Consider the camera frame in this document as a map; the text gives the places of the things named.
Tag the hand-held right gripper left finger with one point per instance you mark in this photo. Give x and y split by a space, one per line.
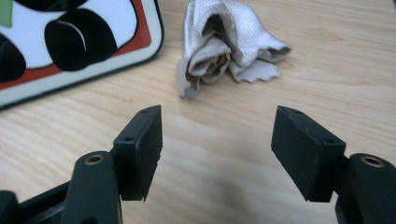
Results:
140 155

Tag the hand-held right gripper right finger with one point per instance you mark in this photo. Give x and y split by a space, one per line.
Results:
308 155

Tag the panda picture board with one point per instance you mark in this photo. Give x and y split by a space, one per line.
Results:
71 40

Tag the grey cloth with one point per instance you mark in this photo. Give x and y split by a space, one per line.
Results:
236 37

